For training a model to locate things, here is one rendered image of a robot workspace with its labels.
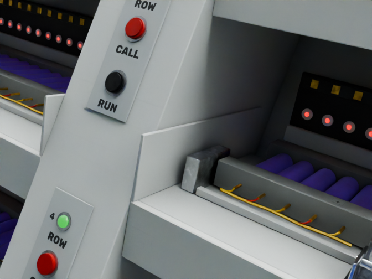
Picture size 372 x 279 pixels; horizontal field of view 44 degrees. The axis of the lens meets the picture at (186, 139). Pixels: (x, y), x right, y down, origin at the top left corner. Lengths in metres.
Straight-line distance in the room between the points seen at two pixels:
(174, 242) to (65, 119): 0.13
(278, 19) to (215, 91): 0.09
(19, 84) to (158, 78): 0.22
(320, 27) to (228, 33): 0.09
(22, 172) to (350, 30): 0.28
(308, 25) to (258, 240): 0.14
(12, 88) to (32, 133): 0.11
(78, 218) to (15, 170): 0.09
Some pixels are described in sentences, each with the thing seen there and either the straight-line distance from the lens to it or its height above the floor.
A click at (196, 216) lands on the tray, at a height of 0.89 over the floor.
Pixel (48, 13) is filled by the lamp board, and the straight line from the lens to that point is 0.67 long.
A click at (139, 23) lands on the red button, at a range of 0.35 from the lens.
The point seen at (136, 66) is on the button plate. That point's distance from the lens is 0.35.
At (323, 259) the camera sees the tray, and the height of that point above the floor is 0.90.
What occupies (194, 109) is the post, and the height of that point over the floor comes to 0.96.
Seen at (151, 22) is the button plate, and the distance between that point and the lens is 0.35.
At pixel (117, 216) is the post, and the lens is 0.34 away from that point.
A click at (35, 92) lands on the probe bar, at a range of 0.51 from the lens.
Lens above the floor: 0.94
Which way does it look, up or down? 1 degrees down
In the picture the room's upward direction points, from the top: 21 degrees clockwise
